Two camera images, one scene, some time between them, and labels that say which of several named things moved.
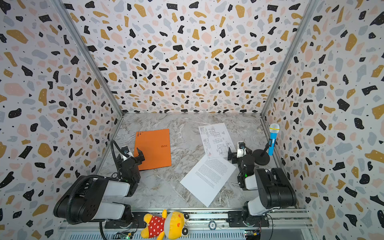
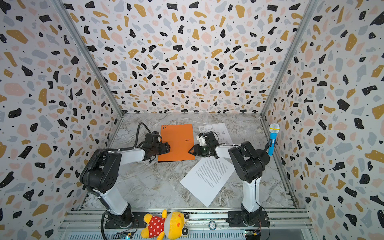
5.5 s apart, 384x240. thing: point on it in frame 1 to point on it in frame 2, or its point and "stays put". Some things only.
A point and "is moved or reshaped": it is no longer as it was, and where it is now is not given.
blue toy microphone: (274, 129) stays put
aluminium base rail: (218, 225) stays put
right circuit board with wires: (250, 234) stays put
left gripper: (135, 159) to (162, 147)
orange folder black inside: (155, 145) is moved or reshaped
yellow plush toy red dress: (172, 226) stays put
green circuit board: (123, 235) stays put
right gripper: (237, 155) to (197, 150)
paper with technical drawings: (216, 140) stays put
